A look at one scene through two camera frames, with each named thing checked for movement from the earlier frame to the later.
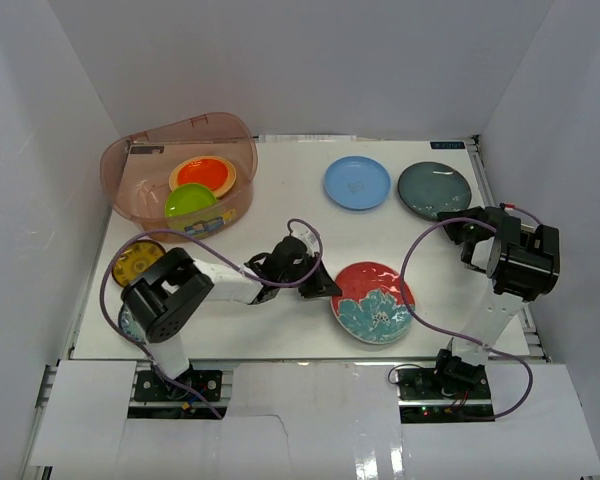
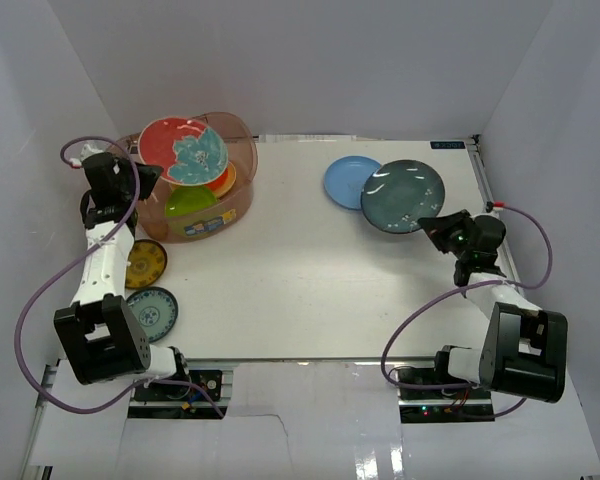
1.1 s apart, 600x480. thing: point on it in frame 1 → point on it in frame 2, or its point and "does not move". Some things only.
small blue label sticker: [447, 145] does not move
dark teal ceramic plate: [430, 188] → [396, 194]
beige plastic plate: [211, 172] → [163, 188]
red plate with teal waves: [371, 307] → [190, 151]
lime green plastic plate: [188, 197] does not move
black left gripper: [305, 272] → [134, 180]
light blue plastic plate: [357, 183] does not move
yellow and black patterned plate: [133, 259] does not move
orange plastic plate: [208, 173] → [222, 185]
